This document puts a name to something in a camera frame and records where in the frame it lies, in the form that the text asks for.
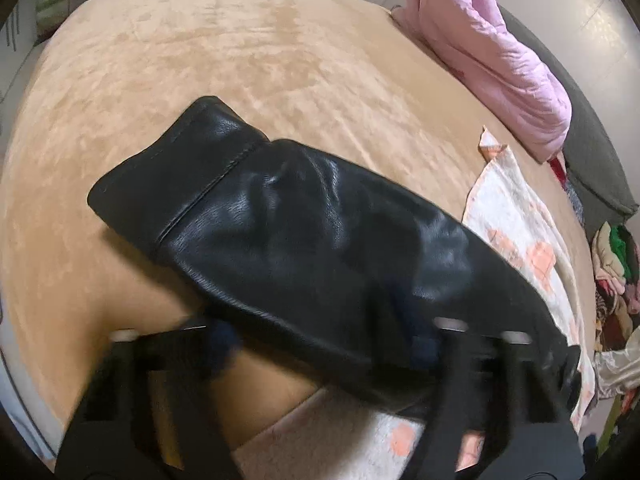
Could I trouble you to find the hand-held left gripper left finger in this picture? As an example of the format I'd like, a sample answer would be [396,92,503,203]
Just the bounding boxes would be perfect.
[55,321,246,480]

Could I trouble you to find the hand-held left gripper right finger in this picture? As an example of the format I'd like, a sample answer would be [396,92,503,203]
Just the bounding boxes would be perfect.
[357,305,587,480]

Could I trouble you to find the black leather garment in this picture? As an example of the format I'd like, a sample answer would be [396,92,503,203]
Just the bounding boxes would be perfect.
[87,95,583,421]

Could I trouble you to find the pile of mixed clothes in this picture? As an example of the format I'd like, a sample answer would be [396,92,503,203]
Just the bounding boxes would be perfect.
[590,220,640,351]

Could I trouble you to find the white blanket with pink print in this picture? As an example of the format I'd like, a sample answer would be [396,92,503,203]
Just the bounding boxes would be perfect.
[230,125,598,480]

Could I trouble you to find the cream satin curtain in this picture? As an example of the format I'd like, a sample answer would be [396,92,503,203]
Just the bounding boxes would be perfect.
[595,327,640,401]

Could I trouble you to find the red and patterned cloths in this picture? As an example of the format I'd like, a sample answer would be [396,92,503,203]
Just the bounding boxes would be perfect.
[549,154,587,227]

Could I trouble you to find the tan plush bed blanket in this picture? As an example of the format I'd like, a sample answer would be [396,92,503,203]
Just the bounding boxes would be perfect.
[0,0,601,461]

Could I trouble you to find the pink quilt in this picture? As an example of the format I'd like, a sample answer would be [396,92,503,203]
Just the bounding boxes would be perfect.
[390,0,573,163]

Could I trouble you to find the white side cabinet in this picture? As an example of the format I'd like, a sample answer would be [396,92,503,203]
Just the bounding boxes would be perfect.
[0,0,57,98]

